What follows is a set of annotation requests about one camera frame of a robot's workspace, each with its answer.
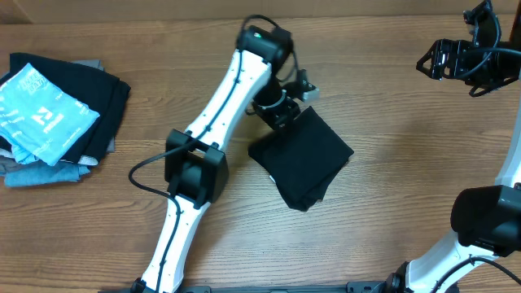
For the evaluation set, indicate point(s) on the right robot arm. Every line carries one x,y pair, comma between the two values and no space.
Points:
485,221

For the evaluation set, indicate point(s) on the folded light blue printed shirt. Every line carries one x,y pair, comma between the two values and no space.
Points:
39,120

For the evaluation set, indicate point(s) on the black t-shirt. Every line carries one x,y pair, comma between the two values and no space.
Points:
303,159

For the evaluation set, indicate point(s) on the folded black shirt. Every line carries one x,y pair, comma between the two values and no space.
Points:
57,72

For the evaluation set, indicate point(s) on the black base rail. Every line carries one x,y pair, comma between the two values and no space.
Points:
350,287

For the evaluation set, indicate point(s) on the folded blue heather shirt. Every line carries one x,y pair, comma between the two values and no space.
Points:
39,173

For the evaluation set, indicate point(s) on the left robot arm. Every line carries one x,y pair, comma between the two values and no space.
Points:
196,169

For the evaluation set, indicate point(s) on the folded white grey garment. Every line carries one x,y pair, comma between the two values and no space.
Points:
9,165

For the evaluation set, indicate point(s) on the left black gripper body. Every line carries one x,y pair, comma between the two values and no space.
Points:
278,113

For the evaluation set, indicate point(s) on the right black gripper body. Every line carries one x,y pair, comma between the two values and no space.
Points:
492,76

